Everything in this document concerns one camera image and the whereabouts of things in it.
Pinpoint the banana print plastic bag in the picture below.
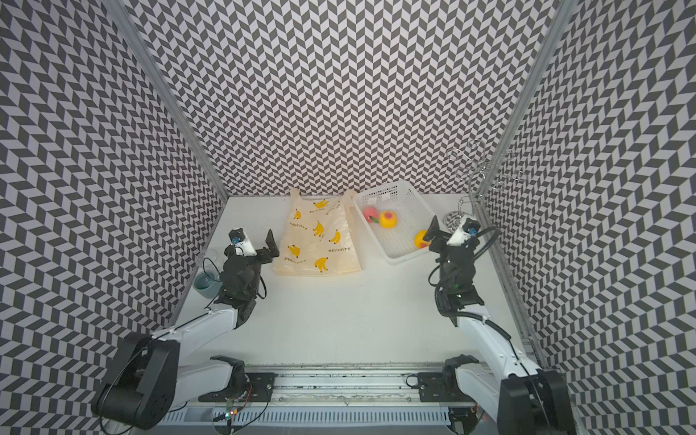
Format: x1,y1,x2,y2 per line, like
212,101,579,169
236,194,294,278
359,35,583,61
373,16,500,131
273,188,362,277

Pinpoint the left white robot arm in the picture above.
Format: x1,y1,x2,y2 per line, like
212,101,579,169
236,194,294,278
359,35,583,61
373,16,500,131
91,228,280,430

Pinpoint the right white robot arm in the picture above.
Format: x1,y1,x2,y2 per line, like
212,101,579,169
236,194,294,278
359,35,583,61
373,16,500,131
422,215,580,434

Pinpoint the yellow orange fruit toy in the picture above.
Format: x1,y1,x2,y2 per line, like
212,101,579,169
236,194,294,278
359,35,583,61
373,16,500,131
414,230,431,249

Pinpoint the clear glass with teal base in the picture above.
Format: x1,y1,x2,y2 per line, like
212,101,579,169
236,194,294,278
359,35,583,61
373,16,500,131
193,248,224,299

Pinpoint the white plastic basket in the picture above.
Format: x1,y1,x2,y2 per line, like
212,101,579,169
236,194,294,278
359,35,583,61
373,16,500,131
353,181,436,264

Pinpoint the yellow round fruit toy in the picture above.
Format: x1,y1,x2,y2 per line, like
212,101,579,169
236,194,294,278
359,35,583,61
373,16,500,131
380,210,398,228

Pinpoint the small green circuit board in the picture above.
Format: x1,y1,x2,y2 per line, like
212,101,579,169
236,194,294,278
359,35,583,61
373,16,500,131
220,400,246,421

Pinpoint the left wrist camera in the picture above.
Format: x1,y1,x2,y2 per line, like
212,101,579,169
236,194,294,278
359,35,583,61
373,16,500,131
228,228,257,257

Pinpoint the metal wire rack stand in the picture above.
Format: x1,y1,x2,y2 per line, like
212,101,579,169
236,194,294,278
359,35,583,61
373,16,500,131
442,147,526,232

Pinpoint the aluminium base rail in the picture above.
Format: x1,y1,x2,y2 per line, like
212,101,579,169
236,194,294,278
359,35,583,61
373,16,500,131
149,364,500,434

